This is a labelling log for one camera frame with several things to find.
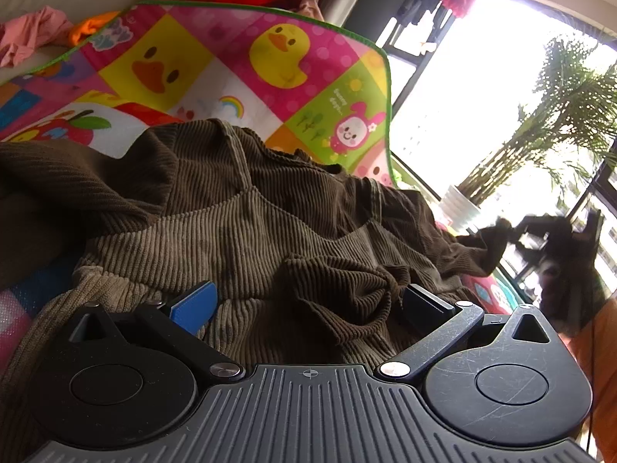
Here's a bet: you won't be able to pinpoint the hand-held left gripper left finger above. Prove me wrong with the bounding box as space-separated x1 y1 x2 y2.
67 281 246 382

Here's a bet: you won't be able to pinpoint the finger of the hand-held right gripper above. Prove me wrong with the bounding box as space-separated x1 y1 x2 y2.
512 214 555 238
513 238 548 264

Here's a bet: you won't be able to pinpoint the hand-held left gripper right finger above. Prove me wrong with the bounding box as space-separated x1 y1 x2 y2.
378 284 565 380

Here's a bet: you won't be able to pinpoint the brown corduroy garment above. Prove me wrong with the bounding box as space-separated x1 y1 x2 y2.
0 118 514 463

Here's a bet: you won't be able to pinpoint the dark hanging clothes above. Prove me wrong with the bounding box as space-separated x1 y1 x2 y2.
395 0 456 56

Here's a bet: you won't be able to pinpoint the white ribbed plant pot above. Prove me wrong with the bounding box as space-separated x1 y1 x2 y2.
440 184 483 232

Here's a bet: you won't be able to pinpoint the person's orange clothing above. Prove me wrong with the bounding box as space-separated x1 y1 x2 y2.
568 294 617 463

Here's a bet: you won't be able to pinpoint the green palm plant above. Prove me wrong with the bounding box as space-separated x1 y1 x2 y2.
458 34 617 209

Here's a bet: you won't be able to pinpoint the colourful cartoon play mat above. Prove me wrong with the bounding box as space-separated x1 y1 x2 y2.
0 0 531 377

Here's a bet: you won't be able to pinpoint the orange crumpled cloth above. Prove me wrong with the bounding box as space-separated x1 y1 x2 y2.
67 10 122 47

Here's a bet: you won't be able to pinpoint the small pale pink cloth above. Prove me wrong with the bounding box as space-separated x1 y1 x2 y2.
295 0 327 23

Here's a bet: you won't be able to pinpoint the pink crumpled cloth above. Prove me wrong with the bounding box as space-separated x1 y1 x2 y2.
0 6 74 68

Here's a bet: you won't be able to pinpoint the black window frame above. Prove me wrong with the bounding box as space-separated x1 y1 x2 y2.
373 0 617 300

